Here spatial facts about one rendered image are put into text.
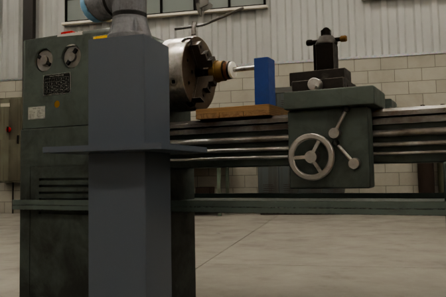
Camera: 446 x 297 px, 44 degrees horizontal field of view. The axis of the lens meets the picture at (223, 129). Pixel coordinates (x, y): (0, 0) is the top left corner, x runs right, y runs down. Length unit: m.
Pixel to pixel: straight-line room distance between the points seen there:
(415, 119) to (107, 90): 1.00
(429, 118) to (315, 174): 0.41
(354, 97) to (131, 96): 0.70
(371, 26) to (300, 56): 1.19
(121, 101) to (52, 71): 0.74
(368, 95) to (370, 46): 7.27
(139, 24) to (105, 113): 0.31
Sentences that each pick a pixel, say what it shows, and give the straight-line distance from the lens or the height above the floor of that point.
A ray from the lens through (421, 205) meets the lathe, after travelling 1.75.
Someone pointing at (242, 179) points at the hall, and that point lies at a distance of 8.96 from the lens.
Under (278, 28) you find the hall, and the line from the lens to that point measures 9.23.
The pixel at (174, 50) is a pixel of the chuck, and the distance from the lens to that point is 2.25.
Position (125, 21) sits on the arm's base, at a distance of 1.85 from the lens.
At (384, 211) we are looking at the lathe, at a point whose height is 0.53.
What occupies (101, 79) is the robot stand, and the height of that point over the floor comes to 0.97.
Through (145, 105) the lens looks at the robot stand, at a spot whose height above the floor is 0.87.
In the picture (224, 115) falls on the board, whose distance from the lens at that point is 2.06.
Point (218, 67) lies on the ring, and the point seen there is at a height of 1.09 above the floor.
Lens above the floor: 0.66
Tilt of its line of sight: 4 degrees up
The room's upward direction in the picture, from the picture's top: 1 degrees counter-clockwise
